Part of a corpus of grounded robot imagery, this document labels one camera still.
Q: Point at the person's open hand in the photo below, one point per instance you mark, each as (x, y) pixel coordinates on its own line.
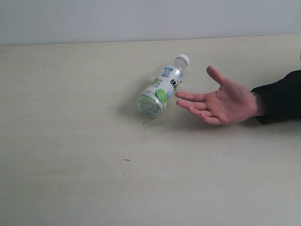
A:
(231, 104)

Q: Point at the lime label clear bottle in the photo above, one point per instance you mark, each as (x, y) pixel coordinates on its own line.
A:
(153, 100)

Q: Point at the black sleeved forearm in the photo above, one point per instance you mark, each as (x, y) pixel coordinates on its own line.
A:
(281, 100)

